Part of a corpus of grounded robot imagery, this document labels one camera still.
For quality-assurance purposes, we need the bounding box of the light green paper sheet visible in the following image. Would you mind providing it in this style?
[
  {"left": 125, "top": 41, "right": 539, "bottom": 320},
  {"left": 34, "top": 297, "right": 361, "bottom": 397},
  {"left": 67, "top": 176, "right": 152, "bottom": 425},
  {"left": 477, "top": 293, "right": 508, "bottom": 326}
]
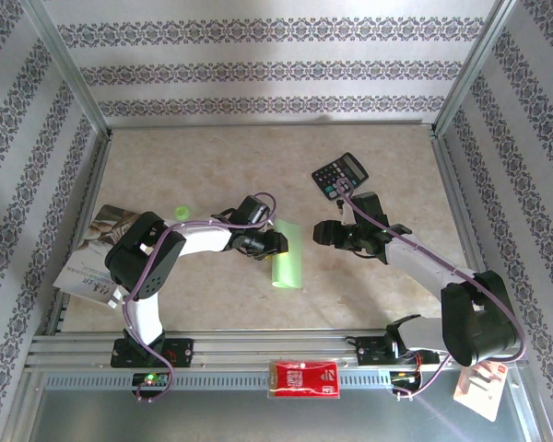
[{"left": 269, "top": 218, "right": 304, "bottom": 292}]

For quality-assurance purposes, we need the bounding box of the grey sheet metal panel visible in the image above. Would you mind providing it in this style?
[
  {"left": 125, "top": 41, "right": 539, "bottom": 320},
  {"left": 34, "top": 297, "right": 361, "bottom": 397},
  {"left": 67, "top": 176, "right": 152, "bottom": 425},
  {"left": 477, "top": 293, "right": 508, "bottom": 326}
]
[{"left": 25, "top": 386, "right": 543, "bottom": 442}]

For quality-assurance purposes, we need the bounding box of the black desk calculator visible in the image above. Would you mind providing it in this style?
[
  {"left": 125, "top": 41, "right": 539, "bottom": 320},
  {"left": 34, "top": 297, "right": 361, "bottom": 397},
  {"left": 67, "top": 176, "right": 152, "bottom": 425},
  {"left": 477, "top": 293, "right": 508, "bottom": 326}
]
[{"left": 311, "top": 152, "right": 371, "bottom": 203}]

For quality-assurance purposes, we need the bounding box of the red packaged card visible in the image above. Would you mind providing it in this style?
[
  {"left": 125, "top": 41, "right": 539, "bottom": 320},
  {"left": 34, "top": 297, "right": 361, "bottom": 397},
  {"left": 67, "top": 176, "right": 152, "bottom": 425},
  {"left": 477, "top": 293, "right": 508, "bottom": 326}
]
[{"left": 267, "top": 359, "right": 342, "bottom": 401}]

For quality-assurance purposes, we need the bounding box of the white photo cover book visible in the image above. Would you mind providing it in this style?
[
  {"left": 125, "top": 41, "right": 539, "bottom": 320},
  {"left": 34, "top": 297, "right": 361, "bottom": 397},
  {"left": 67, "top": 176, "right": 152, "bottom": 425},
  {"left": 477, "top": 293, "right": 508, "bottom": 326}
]
[{"left": 53, "top": 204, "right": 142, "bottom": 305}]

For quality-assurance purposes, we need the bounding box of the white and red card package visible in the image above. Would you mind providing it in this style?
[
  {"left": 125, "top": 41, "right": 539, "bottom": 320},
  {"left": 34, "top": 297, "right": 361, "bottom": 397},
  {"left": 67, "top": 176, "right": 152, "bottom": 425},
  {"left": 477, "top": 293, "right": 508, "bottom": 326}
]
[{"left": 452, "top": 360, "right": 509, "bottom": 423}]

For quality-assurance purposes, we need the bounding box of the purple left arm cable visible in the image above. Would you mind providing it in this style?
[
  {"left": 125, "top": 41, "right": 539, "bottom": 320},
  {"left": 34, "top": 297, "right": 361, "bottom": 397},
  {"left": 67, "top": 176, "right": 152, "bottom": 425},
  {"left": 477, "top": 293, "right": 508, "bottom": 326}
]
[{"left": 122, "top": 192, "right": 277, "bottom": 404}]

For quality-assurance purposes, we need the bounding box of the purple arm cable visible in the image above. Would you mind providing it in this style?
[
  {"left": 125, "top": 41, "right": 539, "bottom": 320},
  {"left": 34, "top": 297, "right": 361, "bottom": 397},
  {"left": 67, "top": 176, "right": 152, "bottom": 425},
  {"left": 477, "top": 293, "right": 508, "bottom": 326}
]
[
  {"left": 122, "top": 192, "right": 277, "bottom": 404},
  {"left": 334, "top": 179, "right": 527, "bottom": 401}
]

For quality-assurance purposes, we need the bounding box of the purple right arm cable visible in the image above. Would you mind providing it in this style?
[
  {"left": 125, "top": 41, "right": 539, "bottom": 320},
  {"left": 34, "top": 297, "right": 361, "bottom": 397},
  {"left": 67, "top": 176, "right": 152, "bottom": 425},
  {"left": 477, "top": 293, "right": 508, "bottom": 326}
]
[{"left": 334, "top": 179, "right": 527, "bottom": 401}]

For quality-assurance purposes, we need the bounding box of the wide aluminium base rail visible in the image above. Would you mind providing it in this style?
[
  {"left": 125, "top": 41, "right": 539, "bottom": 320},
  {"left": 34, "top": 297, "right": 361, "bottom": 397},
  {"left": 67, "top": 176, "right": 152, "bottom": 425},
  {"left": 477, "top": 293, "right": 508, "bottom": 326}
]
[{"left": 25, "top": 327, "right": 531, "bottom": 373}]

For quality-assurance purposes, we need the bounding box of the aluminium frame rail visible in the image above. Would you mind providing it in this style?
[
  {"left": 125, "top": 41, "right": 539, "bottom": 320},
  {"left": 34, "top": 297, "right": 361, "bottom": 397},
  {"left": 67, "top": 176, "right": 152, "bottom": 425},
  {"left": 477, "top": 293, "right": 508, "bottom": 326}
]
[
  {"left": 429, "top": 128, "right": 509, "bottom": 332},
  {"left": 106, "top": 118, "right": 437, "bottom": 132},
  {"left": 43, "top": 131, "right": 115, "bottom": 337}
]

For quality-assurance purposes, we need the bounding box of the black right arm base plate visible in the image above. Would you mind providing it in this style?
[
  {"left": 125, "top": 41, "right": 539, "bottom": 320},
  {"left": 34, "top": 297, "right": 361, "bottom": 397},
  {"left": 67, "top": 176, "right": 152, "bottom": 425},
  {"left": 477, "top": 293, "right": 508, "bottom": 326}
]
[{"left": 354, "top": 334, "right": 442, "bottom": 368}]

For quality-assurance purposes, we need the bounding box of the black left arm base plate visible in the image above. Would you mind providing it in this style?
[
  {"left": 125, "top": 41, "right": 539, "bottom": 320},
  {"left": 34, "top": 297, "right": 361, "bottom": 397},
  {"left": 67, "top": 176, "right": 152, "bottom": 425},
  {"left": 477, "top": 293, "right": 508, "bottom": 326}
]
[{"left": 110, "top": 337, "right": 195, "bottom": 369}]

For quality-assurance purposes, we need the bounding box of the grey slotted cable duct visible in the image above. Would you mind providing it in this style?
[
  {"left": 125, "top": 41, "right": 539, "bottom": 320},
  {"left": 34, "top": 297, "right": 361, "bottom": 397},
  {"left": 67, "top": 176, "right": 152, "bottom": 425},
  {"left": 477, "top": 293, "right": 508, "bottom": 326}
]
[{"left": 40, "top": 370, "right": 465, "bottom": 391}]

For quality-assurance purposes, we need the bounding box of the aluminium frame post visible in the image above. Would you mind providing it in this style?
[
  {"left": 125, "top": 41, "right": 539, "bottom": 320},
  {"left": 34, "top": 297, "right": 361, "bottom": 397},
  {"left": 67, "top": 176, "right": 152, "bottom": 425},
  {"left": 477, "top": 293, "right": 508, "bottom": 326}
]
[
  {"left": 21, "top": 0, "right": 115, "bottom": 139},
  {"left": 431, "top": 0, "right": 522, "bottom": 139}
]

